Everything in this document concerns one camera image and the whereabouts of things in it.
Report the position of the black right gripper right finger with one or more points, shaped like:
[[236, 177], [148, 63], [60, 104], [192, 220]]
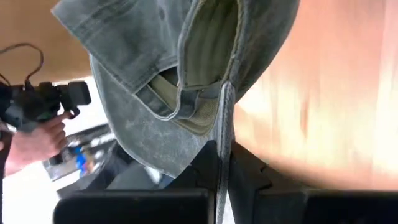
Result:
[[311, 208]]

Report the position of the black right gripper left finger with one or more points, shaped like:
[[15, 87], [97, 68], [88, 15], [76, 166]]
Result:
[[133, 207]]

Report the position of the olive green cap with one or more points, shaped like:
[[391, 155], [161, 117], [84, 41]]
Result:
[[140, 37]]

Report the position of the person's hand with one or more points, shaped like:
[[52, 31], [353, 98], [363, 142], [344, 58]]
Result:
[[34, 143]]

